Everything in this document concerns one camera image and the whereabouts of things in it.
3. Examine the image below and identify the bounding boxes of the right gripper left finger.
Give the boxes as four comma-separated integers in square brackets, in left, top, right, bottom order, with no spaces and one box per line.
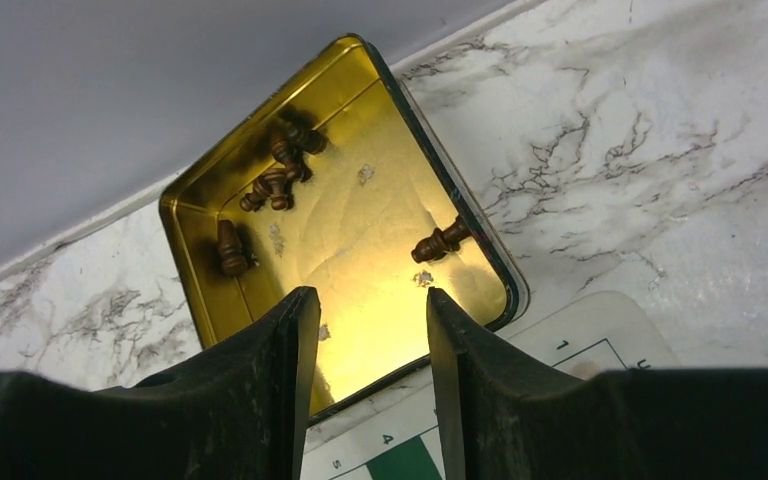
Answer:
[0,287,321,479]

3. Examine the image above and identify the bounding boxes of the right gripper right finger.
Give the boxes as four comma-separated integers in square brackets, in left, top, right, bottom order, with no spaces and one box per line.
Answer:
[426,288,768,479]

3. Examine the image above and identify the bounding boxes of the tin with dark pieces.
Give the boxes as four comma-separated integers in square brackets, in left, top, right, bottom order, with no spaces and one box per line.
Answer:
[159,34,530,423]

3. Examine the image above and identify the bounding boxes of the green white chess board mat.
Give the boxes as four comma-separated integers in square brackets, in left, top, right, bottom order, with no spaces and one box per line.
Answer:
[301,292,678,479]

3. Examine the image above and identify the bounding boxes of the dark pieces in tin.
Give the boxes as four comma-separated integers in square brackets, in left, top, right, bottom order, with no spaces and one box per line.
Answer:
[238,125,473,275]

